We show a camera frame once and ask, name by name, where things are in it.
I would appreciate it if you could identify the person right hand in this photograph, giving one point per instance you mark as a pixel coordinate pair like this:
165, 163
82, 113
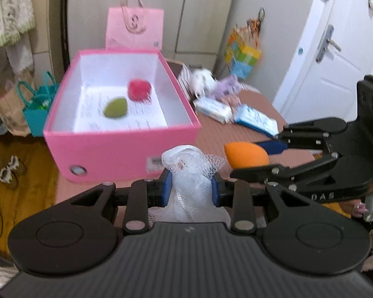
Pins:
355, 208

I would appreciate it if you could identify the white mesh bath pouf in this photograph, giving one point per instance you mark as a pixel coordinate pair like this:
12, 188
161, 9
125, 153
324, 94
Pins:
191, 190

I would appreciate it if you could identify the green makeup sponge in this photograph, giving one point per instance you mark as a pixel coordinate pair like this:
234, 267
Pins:
116, 108

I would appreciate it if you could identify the white tissue pack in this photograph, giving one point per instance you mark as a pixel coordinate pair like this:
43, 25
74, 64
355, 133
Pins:
215, 110

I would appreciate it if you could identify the purple plush toy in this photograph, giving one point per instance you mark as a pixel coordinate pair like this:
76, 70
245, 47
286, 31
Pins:
227, 86

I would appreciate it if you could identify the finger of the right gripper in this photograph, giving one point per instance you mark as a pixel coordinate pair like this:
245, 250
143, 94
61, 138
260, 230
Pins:
309, 135
316, 174

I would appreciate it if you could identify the grey wooden wardrobe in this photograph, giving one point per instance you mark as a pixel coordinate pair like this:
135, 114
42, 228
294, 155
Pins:
192, 30

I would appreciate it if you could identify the orange makeup sponge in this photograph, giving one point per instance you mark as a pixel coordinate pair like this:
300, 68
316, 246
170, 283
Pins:
245, 155

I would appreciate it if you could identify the pink storage box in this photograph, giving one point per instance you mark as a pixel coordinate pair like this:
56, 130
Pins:
87, 146

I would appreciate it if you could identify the pink fluffy pompom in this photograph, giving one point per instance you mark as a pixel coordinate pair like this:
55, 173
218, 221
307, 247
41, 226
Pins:
139, 90

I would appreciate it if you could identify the silver door handle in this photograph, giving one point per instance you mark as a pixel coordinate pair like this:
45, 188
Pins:
325, 43

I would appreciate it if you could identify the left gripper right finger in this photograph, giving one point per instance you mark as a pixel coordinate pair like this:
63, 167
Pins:
235, 195

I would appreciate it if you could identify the colourful paper gift bag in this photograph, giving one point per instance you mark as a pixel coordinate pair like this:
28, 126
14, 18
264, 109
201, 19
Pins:
243, 50

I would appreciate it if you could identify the brown paper bag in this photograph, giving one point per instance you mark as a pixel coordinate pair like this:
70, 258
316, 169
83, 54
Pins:
11, 110

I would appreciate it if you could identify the blue wet wipes pack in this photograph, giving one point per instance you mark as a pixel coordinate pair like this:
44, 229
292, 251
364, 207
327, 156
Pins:
256, 120

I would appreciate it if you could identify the teal handbag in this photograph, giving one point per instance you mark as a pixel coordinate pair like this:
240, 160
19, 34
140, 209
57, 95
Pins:
37, 109

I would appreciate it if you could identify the pink tote bag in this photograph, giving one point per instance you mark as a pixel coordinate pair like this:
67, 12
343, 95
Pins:
134, 27

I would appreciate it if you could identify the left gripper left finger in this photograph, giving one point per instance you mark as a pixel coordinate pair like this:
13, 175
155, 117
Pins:
140, 197

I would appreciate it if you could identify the white door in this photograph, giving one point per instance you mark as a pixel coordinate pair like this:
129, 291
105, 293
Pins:
328, 88

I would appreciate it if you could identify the white brown plush cat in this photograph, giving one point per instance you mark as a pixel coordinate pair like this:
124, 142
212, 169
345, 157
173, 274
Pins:
201, 83

